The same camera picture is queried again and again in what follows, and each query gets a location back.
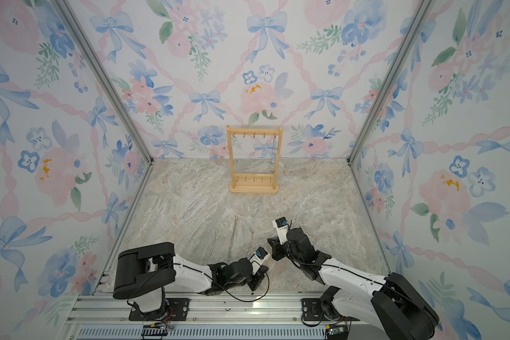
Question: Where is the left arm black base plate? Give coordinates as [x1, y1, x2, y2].
[128, 297, 191, 322]

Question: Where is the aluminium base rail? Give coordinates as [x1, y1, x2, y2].
[63, 290, 428, 340]

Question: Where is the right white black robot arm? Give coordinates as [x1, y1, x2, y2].
[267, 227, 440, 339]

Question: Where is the gold chain necklace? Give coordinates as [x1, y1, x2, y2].
[244, 227, 256, 258]

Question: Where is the right aluminium corner post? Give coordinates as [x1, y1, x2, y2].
[348, 0, 434, 167]

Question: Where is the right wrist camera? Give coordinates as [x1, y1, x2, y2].
[273, 217, 290, 245]

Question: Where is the left aluminium corner post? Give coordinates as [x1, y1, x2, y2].
[51, 0, 153, 164]

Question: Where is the wooden jewelry display stand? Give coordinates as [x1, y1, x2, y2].
[227, 126, 283, 194]

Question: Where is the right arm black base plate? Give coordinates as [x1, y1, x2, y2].
[300, 298, 358, 327]

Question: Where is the silver chain necklace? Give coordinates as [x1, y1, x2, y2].
[226, 214, 240, 262]

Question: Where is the aluminium corner post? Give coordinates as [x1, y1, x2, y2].
[51, 0, 153, 164]
[348, 0, 434, 167]

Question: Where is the silver star pendant necklace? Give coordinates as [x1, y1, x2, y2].
[203, 231, 218, 260]

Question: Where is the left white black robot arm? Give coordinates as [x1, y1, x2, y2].
[113, 242, 270, 321]

